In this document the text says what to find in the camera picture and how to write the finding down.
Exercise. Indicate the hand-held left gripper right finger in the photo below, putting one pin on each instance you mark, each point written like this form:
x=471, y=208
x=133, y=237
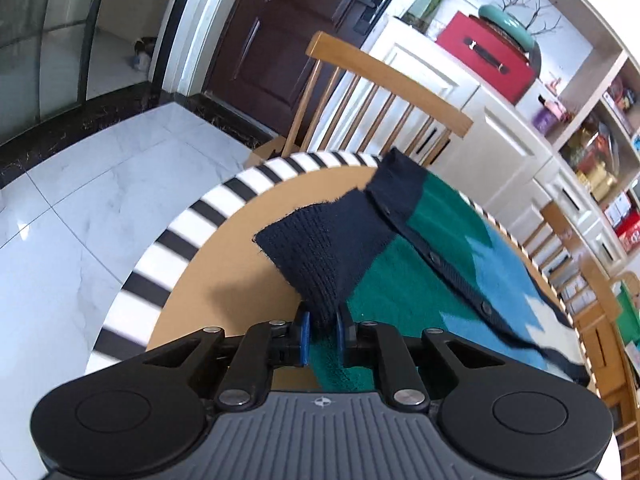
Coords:
x=341, y=335

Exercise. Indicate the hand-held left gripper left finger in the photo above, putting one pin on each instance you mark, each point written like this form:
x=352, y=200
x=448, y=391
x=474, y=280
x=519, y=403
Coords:
x=304, y=340

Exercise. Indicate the zigzag knit cardigan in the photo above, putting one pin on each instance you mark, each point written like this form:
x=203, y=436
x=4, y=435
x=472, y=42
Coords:
x=425, y=260

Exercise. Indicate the white cabinet unit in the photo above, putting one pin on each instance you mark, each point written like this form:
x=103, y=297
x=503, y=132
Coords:
x=500, y=125

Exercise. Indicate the purple water bottle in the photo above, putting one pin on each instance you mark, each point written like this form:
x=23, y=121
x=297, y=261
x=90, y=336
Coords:
x=545, y=117

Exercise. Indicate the dark brown door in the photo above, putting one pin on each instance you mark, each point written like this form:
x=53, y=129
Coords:
x=280, y=35

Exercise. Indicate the red storage box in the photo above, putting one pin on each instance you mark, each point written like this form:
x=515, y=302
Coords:
x=480, y=55

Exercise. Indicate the pair of shoes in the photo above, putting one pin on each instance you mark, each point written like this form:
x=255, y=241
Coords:
x=144, y=52

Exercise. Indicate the teal bowl with bare branches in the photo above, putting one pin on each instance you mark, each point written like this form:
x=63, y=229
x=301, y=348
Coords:
x=505, y=22

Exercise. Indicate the glass sliding door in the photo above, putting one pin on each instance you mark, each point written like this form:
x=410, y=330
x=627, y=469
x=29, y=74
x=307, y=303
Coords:
x=45, y=35

